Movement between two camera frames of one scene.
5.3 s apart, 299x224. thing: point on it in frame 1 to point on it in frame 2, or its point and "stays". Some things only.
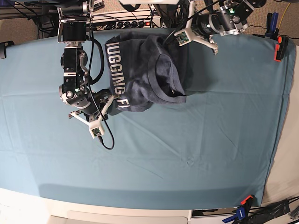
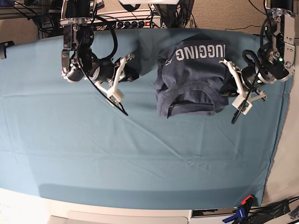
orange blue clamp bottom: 242,212 stays
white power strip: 126,21 stays
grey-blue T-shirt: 146,68 to 189,77
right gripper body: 201,25 to 251,78
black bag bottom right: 269,212 stays
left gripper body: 94,107 to 106,69
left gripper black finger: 103,95 to 131,74
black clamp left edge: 3,45 stays
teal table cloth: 214,151 stays
